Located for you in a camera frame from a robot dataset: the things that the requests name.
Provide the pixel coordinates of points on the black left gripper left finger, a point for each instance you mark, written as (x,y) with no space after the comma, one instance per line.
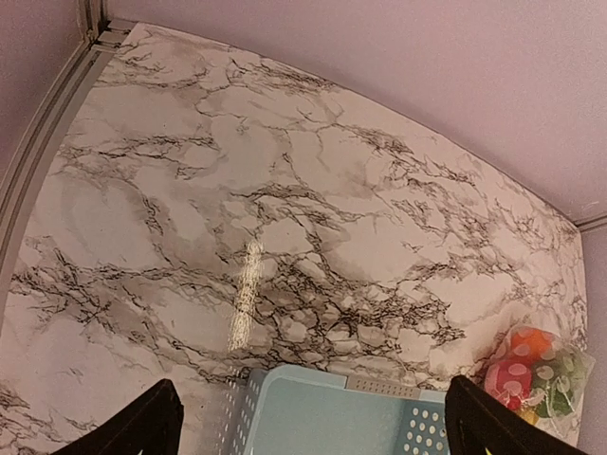
(151,424)

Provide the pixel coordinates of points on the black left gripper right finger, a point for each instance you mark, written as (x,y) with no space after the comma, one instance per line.
(476,423)

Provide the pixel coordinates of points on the clear polka dot zip bag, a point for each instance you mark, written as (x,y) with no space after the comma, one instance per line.
(527,409)

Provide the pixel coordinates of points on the orange fake fruit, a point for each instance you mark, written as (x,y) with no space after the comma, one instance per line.
(528,345)

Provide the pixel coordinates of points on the pink fake fruit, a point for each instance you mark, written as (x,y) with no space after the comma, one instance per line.
(509,382)

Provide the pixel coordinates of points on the green fake lettuce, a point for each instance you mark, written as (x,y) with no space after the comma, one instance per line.
(559,383)

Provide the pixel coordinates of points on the light blue plastic basket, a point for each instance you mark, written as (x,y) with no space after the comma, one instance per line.
(295,410)

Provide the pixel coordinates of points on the right aluminium frame post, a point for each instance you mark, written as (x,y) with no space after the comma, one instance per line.
(592,223)

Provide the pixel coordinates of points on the aluminium frame post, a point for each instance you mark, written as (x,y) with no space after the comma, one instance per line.
(592,223)
(98,40)

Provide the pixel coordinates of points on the left aluminium frame post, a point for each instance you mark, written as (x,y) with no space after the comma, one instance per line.
(98,40)

